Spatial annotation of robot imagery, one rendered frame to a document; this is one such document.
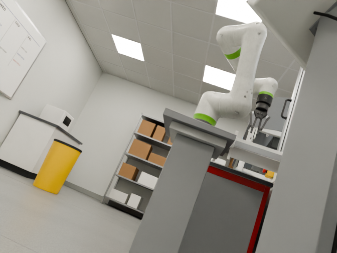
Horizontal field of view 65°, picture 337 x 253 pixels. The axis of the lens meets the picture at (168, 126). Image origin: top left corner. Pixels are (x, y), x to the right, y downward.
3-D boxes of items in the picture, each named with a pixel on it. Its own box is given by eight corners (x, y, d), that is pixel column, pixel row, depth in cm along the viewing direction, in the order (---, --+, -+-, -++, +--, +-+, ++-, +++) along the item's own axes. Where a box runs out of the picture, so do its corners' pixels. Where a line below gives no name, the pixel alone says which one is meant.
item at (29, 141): (-12, 161, 403) (29, 93, 437) (28, 172, 512) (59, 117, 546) (28, 178, 392) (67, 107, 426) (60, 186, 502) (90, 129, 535)
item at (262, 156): (233, 146, 154) (236, 137, 155) (229, 157, 177) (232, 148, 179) (306, 170, 144) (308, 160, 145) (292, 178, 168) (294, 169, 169)
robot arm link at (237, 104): (242, 115, 126) (265, 14, 133) (212, 113, 136) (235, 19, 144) (253, 123, 135) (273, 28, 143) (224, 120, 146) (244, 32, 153)
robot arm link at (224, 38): (230, 34, 142) (237, 19, 146) (209, 37, 150) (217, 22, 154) (241, 59, 154) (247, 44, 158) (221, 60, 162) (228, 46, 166)
